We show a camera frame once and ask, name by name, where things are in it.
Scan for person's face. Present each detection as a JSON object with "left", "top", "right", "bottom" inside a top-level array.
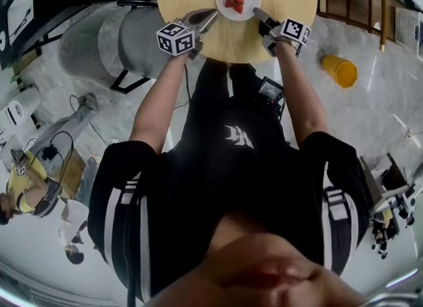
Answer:
[{"left": 141, "top": 212, "right": 367, "bottom": 307}]

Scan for person's right forearm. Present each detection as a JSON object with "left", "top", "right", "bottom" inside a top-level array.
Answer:
[{"left": 274, "top": 39, "right": 330, "bottom": 150}]

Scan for wooden rack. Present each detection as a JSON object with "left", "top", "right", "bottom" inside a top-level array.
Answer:
[{"left": 315, "top": 0, "right": 397, "bottom": 40}]

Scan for gold metal pole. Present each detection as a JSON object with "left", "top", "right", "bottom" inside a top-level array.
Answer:
[{"left": 378, "top": 0, "right": 388, "bottom": 52}]

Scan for person's black trousers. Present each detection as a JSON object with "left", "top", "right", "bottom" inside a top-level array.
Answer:
[{"left": 193, "top": 57, "right": 285, "bottom": 124}]

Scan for brown cardboard box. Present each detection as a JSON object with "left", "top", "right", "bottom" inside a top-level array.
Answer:
[{"left": 59, "top": 148, "right": 87, "bottom": 200}]

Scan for white perforated basket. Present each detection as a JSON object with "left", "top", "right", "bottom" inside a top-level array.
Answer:
[{"left": 395, "top": 6, "right": 423, "bottom": 58}]

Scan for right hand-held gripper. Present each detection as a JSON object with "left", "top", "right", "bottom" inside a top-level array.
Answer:
[{"left": 252, "top": 7, "right": 312, "bottom": 58}]

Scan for black yellow clutter pile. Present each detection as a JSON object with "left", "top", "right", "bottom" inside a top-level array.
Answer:
[{"left": 371, "top": 208, "right": 416, "bottom": 260}]

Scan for black recorder with screen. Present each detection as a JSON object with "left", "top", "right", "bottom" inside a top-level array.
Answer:
[{"left": 256, "top": 76, "right": 286, "bottom": 110}]

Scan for person's left forearm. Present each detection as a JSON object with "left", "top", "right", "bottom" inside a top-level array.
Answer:
[{"left": 128, "top": 52, "right": 192, "bottom": 154}]

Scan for person's black printed t-shirt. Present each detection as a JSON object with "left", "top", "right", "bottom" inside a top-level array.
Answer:
[{"left": 88, "top": 97, "right": 371, "bottom": 303}]

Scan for small white workbench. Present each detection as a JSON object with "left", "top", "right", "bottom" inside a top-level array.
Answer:
[{"left": 359, "top": 153, "right": 418, "bottom": 216}]

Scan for white cylindrical appliance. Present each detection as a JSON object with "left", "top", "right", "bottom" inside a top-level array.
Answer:
[{"left": 0, "top": 85, "right": 42, "bottom": 126}]

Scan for grey upholstered chair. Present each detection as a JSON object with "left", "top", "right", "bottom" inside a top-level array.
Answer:
[{"left": 58, "top": 0, "right": 168, "bottom": 95}]

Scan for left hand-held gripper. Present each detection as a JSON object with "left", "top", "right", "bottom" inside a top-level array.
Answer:
[{"left": 155, "top": 8, "right": 219, "bottom": 61}]

